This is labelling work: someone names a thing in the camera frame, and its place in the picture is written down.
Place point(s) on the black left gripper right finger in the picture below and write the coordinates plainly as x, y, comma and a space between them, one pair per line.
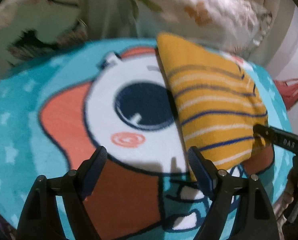
254, 218

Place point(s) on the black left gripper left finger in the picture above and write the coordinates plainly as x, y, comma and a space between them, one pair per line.
40, 217

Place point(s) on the yellow striped knit sweater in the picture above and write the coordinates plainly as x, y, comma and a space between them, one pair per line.
218, 104

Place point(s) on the person's right hand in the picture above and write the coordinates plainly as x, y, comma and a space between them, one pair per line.
286, 199

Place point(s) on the red cushion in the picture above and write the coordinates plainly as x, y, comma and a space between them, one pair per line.
288, 90

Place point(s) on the white leaf print pillow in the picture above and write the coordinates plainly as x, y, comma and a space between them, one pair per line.
236, 26

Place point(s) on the white eyelash print pillow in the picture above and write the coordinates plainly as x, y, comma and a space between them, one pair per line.
30, 28

